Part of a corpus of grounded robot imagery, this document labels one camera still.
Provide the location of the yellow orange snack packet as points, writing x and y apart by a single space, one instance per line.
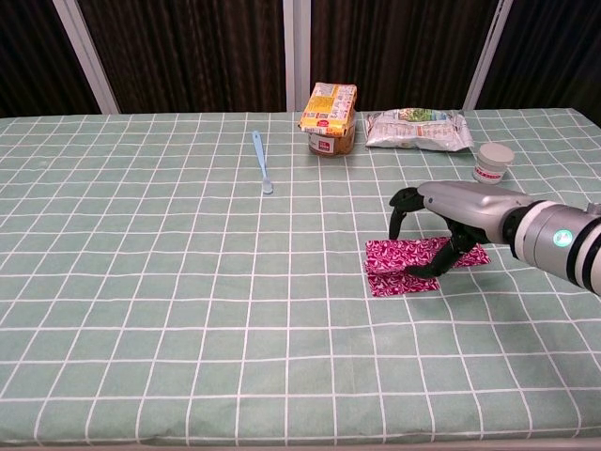
328 108

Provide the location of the green checkered tablecloth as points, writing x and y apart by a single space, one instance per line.
188 305

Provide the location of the glass jar with red label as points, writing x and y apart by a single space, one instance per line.
328 146

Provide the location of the light blue spoon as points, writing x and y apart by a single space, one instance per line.
259 155

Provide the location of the dark brown curtain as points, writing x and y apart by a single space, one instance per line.
33 56
389 51
197 51
549 51

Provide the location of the silver snack bag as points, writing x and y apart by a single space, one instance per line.
413 131

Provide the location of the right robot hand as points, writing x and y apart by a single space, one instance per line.
469 202

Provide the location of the pink patterned cloth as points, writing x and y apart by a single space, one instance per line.
404 253
394 284

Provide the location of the small white lidded jar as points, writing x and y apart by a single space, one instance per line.
493 162

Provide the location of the grey partition frame post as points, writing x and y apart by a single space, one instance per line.
297 51
488 51
87 56

